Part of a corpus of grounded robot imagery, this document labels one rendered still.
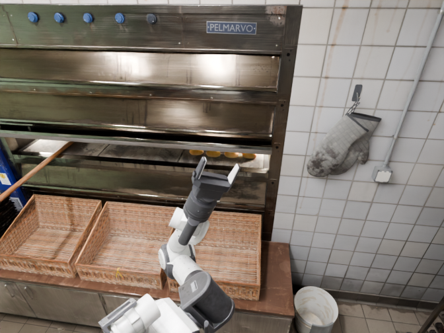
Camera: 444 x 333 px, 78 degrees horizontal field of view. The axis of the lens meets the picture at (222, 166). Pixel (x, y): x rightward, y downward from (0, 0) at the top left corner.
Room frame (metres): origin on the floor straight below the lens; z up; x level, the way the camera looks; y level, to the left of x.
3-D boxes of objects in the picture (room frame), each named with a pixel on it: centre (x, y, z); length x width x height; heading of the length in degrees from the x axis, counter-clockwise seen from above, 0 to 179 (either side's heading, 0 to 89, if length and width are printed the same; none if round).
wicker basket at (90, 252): (1.31, 0.61, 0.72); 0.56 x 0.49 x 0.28; 82
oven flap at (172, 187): (1.58, 0.59, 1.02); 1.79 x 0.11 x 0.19; 82
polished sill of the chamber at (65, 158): (1.61, 0.59, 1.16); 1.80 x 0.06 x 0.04; 82
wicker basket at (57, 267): (1.40, 1.19, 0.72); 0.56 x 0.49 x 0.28; 82
